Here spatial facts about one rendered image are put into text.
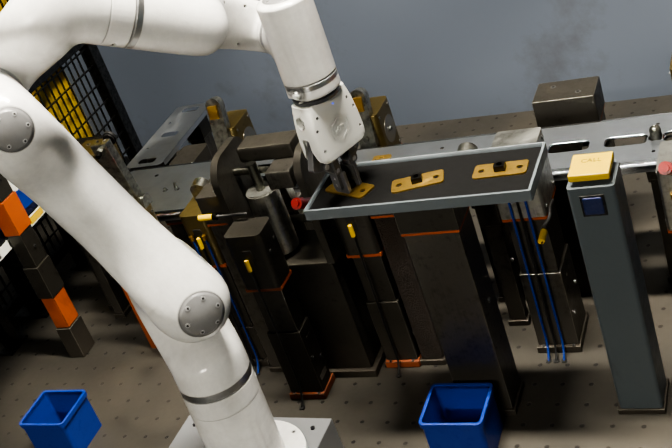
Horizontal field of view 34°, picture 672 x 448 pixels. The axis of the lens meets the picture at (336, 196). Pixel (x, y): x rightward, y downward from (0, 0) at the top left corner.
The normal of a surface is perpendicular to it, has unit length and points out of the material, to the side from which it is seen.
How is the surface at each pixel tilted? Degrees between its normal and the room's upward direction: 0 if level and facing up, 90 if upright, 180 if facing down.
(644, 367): 90
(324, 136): 89
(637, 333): 90
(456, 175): 0
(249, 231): 0
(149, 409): 0
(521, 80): 90
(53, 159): 125
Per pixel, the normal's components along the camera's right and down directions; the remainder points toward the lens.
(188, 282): 0.29, -0.15
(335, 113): 0.69, 0.12
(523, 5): -0.33, 0.55
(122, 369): -0.30, -0.83
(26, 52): -0.03, 0.86
